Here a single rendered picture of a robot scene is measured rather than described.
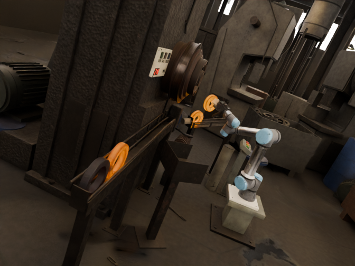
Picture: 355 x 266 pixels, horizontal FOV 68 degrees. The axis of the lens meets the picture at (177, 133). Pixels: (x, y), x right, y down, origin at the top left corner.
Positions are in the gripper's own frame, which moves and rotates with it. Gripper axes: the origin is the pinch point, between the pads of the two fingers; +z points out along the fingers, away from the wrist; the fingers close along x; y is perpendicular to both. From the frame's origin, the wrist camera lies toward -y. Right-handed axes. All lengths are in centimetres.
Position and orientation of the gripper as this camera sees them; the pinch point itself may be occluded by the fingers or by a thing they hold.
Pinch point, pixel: (211, 101)
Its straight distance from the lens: 243.0
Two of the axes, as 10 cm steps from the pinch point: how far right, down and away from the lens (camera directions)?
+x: -7.2, -0.3, -7.0
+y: 4.9, -7.3, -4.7
